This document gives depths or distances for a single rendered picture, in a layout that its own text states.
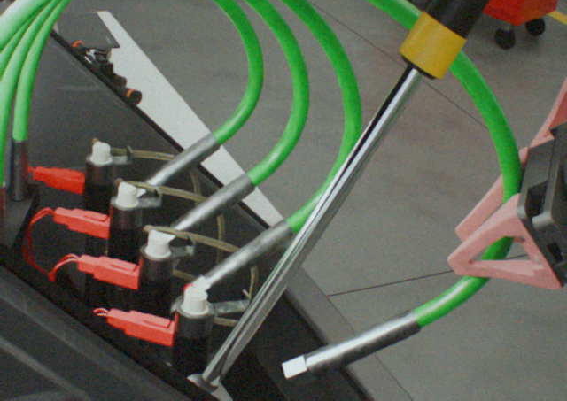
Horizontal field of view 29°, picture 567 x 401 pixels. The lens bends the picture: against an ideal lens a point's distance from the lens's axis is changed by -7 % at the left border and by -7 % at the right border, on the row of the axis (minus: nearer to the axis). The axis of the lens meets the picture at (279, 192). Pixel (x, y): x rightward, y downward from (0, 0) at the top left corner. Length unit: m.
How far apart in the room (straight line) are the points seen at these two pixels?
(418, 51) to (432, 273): 2.81
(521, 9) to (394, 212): 1.77
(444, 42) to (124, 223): 0.59
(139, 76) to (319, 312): 0.55
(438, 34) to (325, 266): 2.75
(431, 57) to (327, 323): 0.79
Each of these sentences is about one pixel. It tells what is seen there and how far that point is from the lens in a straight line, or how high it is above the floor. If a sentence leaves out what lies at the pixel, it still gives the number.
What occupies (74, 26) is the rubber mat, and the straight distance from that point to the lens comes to 1.79.
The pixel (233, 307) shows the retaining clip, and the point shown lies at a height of 1.13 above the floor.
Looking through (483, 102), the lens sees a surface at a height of 1.35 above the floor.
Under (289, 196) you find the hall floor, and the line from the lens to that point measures 3.47.
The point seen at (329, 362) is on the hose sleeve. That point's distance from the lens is 0.77.
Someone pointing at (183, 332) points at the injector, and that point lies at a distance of 0.85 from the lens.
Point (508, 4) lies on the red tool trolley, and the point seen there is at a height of 0.22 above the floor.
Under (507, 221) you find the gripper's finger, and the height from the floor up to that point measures 1.29.
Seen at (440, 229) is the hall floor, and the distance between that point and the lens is 3.44.
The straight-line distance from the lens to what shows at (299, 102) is 0.99.
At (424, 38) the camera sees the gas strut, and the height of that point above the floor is 1.47.
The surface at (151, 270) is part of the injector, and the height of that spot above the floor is 1.12.
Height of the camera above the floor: 1.60
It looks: 27 degrees down
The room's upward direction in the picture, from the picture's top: 8 degrees clockwise
